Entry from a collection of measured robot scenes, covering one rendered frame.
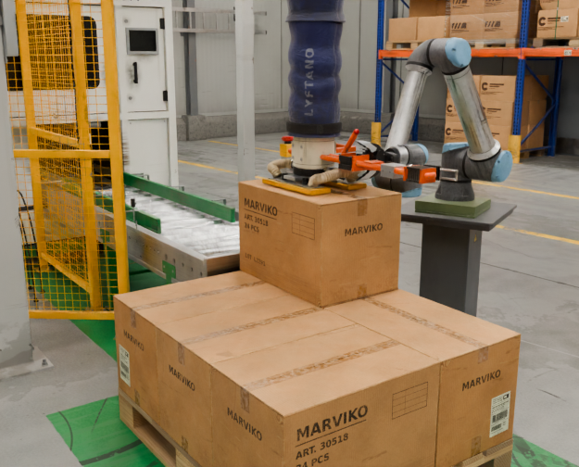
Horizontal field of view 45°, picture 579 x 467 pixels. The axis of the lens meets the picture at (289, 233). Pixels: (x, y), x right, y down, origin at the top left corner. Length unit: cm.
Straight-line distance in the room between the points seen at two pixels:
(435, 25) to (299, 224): 910
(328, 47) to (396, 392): 135
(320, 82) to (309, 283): 78
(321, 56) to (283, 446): 151
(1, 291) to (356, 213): 175
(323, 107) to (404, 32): 925
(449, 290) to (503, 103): 753
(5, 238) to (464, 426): 220
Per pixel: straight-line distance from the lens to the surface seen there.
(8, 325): 363
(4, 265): 354
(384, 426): 220
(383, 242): 281
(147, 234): 364
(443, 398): 235
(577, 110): 1171
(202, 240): 366
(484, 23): 1103
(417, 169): 244
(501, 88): 1089
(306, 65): 279
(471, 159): 334
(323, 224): 259
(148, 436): 292
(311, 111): 280
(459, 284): 350
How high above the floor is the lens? 146
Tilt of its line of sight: 14 degrees down
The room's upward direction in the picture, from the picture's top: straight up
